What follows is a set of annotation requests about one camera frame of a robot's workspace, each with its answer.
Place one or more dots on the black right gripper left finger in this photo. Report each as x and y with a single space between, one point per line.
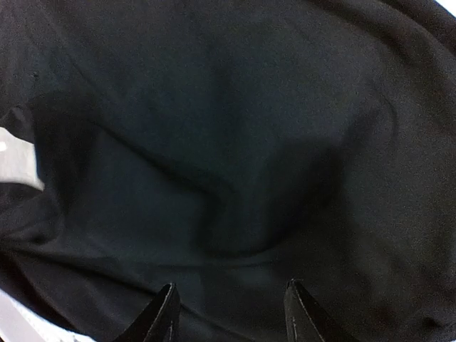
159 321

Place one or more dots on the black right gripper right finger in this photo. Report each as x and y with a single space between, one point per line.
306 320

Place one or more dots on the black trousers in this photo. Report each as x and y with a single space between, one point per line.
227 148

